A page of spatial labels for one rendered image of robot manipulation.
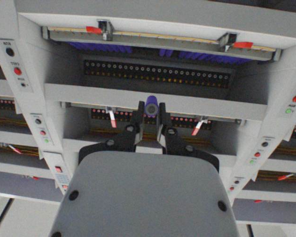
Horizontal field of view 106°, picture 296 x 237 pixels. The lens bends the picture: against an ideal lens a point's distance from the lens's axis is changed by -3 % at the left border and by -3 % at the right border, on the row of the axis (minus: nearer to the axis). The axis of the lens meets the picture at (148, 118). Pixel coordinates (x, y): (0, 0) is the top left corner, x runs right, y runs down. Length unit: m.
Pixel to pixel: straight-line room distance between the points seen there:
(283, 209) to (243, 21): 1.06
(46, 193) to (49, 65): 0.72
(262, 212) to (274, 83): 0.80
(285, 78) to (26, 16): 0.60
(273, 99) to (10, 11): 0.63
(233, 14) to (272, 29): 0.09
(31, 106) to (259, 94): 0.67
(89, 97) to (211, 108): 0.33
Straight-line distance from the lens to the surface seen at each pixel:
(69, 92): 0.38
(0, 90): 0.53
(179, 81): 0.47
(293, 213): 1.21
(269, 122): 0.46
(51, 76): 0.45
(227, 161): 0.51
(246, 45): 0.28
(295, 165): 0.68
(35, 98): 0.45
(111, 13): 0.31
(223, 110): 0.37
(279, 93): 0.43
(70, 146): 0.50
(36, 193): 0.99
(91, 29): 0.26
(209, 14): 0.32
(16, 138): 0.63
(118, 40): 0.35
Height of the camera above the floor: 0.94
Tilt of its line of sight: 29 degrees up
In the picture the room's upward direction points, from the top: 175 degrees counter-clockwise
